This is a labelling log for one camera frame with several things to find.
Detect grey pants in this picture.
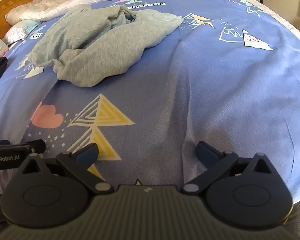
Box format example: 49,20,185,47
27,4,184,88

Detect blue printed bedsheet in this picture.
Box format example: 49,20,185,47
0,0,300,205

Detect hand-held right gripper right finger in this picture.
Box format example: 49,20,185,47
182,141,278,195

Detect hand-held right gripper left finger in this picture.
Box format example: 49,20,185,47
22,142,115,195

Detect person's grey clothing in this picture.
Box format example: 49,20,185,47
288,197,300,239

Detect wooden headboard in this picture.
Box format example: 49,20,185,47
0,0,44,39

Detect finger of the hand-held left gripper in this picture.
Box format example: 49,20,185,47
27,139,46,154

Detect pink printed pillow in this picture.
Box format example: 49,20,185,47
2,19,42,46

